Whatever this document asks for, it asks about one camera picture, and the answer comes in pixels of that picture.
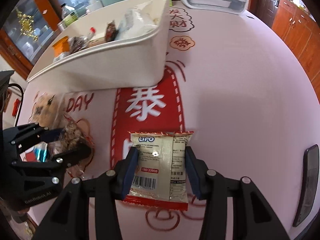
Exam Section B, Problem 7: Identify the red snack bag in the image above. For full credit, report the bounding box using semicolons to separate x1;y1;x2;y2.
48;114;95;178

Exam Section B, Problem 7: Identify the cream Lipo biscuit packet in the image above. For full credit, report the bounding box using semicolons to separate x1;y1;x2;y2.
125;131;193;211

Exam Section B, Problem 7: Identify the orange white snack bar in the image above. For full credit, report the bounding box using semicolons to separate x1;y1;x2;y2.
52;36;70;62

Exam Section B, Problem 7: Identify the dark red foil snack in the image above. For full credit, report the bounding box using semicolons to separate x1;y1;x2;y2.
105;21;118;42

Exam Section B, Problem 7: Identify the large white blue snack bag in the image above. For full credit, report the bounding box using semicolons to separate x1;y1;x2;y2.
116;8;157;40

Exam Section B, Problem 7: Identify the blue white candy packet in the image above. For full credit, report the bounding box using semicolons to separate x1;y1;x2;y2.
33;142;48;163

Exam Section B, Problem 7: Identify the yellow crackers clear bag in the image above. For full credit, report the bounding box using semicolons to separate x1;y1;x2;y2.
28;92;63;129

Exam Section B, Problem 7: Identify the black smartphone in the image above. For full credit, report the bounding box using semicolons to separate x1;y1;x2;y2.
292;144;319;228

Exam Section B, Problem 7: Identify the white plastic storage bin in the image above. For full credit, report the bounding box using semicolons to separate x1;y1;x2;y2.
27;0;169;93

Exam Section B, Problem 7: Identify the glass bottle green label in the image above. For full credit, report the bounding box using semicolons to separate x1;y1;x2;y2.
61;3;78;27

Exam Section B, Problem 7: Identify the wooden cabinet wall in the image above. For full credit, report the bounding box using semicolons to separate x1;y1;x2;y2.
271;0;320;86

